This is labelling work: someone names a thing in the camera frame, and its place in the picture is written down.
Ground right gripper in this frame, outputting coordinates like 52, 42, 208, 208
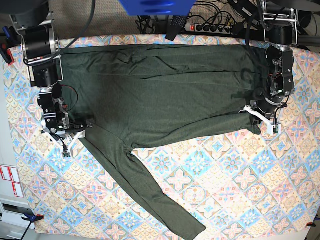
37, 83, 93, 155

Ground orange clamp lower right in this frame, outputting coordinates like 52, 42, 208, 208
306, 222, 316, 228

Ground white power strip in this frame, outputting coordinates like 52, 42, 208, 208
184, 23, 232, 35

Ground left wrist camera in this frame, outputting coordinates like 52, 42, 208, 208
272, 124, 282, 135

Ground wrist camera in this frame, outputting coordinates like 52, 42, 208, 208
272, 124, 282, 135
62, 150, 71, 158

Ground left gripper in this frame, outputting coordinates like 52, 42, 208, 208
239, 46, 295, 134

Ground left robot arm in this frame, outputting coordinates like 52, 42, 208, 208
243, 0, 320, 135

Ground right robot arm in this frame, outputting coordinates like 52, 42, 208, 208
0, 0, 90, 158

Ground blue orange clamp upper left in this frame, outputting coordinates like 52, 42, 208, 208
0, 26, 15, 66

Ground red white labels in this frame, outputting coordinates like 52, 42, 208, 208
0, 165, 24, 198

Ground black remote control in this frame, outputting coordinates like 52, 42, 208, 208
165, 15, 187, 41

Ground blue orange clamp lower left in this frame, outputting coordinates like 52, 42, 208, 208
21, 213, 44, 223

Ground colourful patterned tablecloth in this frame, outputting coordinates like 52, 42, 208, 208
0, 47, 320, 240

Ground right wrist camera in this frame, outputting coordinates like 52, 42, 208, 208
62, 150, 71, 158

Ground dark green long-sleeve shirt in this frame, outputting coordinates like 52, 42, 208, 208
62, 44, 268, 240

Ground blue box overhead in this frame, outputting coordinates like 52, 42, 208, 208
119, 0, 196, 16

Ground blue orange clamp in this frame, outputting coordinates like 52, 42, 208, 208
21, 213, 44, 223
0, 26, 15, 66

